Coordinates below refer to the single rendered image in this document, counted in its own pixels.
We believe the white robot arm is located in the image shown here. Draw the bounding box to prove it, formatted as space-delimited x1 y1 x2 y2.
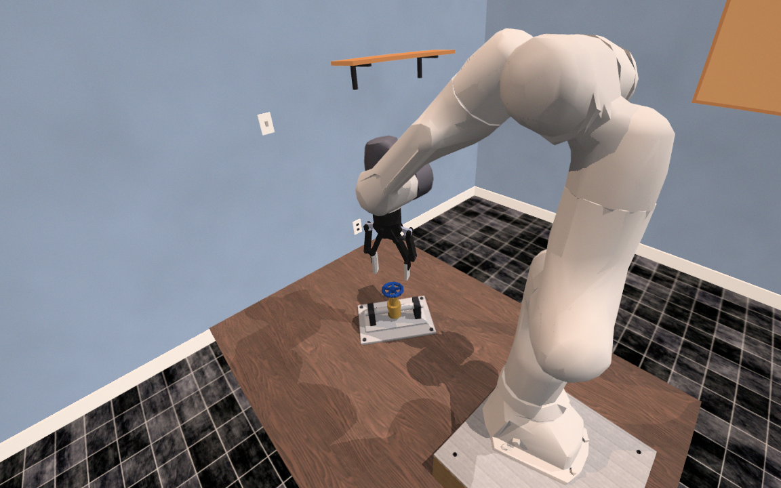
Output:
355 28 675 485

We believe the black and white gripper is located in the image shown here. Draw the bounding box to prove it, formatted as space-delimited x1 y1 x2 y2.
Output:
363 208 417 281

